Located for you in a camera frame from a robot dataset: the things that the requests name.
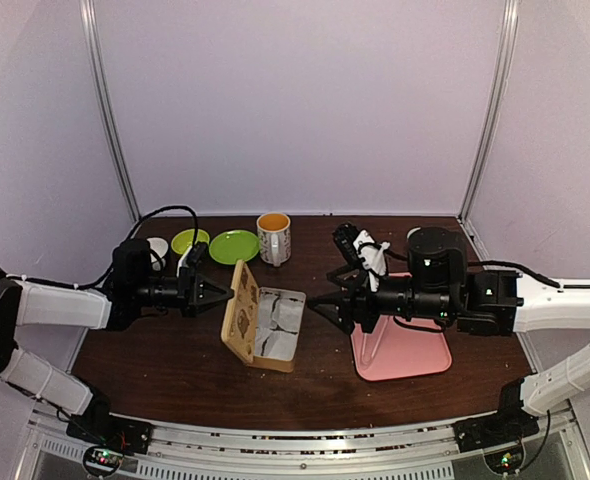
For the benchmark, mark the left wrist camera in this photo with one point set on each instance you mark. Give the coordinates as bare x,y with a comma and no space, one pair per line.
191,257

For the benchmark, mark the white paper cupcake liner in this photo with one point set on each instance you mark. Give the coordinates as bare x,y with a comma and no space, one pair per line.
261,341
282,346
268,310
287,314

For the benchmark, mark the aluminium front rail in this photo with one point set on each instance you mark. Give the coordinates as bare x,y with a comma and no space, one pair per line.
426,450

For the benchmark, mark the beige tin box base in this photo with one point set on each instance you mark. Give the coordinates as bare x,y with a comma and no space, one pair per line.
272,364

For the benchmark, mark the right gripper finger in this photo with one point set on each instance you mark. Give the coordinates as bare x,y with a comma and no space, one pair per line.
331,310
348,277

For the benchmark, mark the green saucer plate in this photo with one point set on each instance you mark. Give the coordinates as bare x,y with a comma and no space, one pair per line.
230,246

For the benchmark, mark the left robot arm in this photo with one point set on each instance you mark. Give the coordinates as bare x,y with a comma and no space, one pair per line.
130,286

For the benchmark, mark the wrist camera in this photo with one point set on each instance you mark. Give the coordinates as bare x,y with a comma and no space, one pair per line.
191,257
362,253

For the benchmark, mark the right aluminium frame post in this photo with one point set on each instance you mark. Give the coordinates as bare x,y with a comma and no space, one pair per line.
503,64

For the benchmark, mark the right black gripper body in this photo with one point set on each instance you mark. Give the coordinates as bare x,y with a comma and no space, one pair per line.
360,298

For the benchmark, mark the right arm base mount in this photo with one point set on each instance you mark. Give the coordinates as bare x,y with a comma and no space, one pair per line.
499,437

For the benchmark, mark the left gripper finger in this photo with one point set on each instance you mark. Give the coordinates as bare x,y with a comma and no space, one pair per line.
206,304
208,287

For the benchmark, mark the pale celadon tea bowl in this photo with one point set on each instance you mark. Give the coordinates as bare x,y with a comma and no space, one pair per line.
412,231

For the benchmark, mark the bear print tin lid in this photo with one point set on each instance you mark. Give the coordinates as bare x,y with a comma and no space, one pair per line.
240,320

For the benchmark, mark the aluminium frame post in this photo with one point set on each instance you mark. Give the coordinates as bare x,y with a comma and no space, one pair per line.
503,64
107,116

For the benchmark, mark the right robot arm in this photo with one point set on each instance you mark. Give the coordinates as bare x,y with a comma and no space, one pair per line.
489,298

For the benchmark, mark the left aluminium frame post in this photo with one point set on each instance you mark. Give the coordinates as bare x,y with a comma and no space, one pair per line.
107,116

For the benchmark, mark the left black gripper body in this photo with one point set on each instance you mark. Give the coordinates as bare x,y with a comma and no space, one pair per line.
186,281

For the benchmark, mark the black white dotted cup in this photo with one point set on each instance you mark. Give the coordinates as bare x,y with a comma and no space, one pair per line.
158,248

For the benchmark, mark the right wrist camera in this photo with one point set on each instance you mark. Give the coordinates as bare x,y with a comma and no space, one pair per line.
362,253

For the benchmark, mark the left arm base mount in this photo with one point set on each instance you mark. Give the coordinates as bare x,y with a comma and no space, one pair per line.
111,442

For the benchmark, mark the green small bowl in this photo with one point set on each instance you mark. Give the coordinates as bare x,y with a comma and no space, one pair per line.
184,240

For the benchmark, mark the white floral mug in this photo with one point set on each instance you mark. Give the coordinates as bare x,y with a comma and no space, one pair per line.
274,234

